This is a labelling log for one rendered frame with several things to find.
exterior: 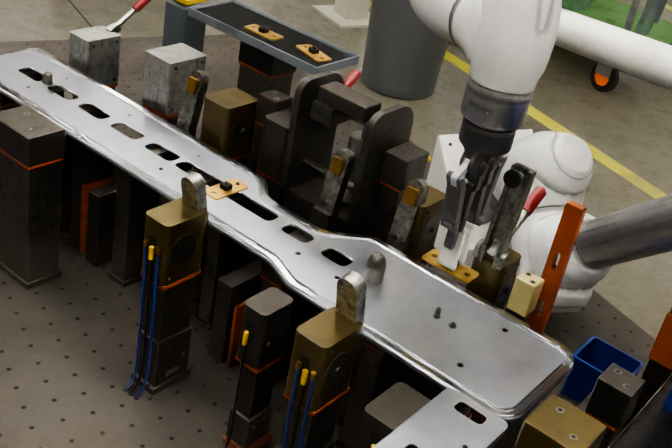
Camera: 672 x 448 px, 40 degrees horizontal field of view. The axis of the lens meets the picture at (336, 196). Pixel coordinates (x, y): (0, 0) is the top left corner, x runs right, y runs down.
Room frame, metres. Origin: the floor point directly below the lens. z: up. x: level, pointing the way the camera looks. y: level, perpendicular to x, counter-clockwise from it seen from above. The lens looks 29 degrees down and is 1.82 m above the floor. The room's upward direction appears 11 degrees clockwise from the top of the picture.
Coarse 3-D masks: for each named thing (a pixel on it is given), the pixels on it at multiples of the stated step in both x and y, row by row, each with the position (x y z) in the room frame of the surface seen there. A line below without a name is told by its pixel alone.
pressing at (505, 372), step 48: (48, 96) 1.67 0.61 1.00; (96, 96) 1.72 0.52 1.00; (96, 144) 1.52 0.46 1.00; (144, 144) 1.55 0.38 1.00; (192, 144) 1.59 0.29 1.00; (240, 192) 1.44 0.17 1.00; (240, 240) 1.29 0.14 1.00; (288, 240) 1.31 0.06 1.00; (336, 240) 1.34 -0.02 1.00; (336, 288) 1.20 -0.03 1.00; (384, 288) 1.22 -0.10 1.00; (432, 288) 1.25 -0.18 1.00; (384, 336) 1.10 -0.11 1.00; (432, 336) 1.12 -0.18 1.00; (480, 336) 1.15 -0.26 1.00; (528, 336) 1.17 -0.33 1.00; (480, 384) 1.03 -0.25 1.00; (528, 384) 1.05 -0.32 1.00
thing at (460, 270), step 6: (432, 252) 1.20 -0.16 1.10; (438, 252) 1.20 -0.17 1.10; (426, 258) 1.18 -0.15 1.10; (432, 258) 1.18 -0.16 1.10; (432, 264) 1.17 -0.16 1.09; (438, 264) 1.17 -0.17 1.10; (444, 270) 1.16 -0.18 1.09; (450, 270) 1.16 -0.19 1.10; (456, 270) 1.16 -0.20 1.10; (462, 270) 1.17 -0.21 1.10; (468, 270) 1.17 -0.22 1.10; (474, 270) 1.17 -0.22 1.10; (456, 276) 1.15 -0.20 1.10; (462, 276) 1.15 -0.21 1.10; (468, 276) 1.15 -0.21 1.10; (474, 276) 1.16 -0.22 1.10; (468, 282) 1.14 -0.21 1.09
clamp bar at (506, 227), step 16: (512, 176) 1.28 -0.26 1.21; (528, 176) 1.29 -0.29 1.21; (512, 192) 1.31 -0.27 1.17; (528, 192) 1.30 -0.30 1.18; (496, 208) 1.30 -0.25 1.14; (512, 208) 1.30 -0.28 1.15; (496, 224) 1.30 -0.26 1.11; (512, 224) 1.28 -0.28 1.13; (480, 256) 1.29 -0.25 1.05; (496, 256) 1.28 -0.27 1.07
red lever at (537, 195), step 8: (536, 192) 1.38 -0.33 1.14; (544, 192) 1.38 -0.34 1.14; (528, 200) 1.37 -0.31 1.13; (536, 200) 1.37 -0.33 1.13; (528, 208) 1.35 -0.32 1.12; (520, 216) 1.34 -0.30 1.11; (528, 216) 1.36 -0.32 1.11; (520, 224) 1.33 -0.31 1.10; (496, 240) 1.31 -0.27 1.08; (488, 248) 1.30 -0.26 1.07; (496, 248) 1.29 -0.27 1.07; (488, 256) 1.29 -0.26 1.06
